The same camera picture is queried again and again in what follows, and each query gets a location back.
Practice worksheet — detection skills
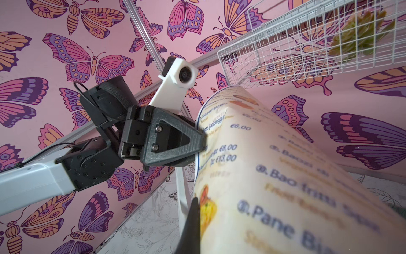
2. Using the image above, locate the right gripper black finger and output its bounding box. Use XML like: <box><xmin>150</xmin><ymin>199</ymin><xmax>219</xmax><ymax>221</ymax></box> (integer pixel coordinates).
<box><xmin>174</xmin><ymin>197</ymin><xmax>200</xmax><ymax>254</ymax></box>

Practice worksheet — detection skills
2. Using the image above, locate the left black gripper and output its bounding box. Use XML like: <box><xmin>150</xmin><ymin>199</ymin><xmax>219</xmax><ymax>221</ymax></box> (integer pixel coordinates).
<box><xmin>118</xmin><ymin>105</ymin><xmax>206</xmax><ymax>167</ymax></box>

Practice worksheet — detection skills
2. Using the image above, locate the laminated dim sum menu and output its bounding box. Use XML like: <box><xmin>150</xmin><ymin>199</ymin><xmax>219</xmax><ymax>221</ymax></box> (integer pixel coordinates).
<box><xmin>194</xmin><ymin>86</ymin><xmax>406</xmax><ymax>254</ymax></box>

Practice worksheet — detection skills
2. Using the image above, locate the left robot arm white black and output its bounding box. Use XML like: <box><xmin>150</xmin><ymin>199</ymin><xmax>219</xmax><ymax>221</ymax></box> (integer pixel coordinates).
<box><xmin>1</xmin><ymin>75</ymin><xmax>205</xmax><ymax>215</ymax></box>

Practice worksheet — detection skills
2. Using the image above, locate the green succulent plant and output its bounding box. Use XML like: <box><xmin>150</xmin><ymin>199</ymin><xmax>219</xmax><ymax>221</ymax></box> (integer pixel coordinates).
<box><xmin>328</xmin><ymin>11</ymin><xmax>396</xmax><ymax>64</ymax></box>

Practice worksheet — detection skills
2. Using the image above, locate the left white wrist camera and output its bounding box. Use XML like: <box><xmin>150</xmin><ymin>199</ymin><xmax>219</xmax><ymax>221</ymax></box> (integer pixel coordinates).
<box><xmin>149</xmin><ymin>56</ymin><xmax>198</xmax><ymax>114</ymax></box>

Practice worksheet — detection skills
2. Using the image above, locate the aluminium cage frame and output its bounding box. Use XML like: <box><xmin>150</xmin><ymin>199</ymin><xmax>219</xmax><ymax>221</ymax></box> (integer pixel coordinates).
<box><xmin>0</xmin><ymin>0</ymin><xmax>242</xmax><ymax>166</ymax></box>

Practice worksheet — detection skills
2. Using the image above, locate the white wire rack basket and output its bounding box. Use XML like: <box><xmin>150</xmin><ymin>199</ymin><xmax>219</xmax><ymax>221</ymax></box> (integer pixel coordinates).
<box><xmin>217</xmin><ymin>1</ymin><xmax>406</xmax><ymax>88</ymax></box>

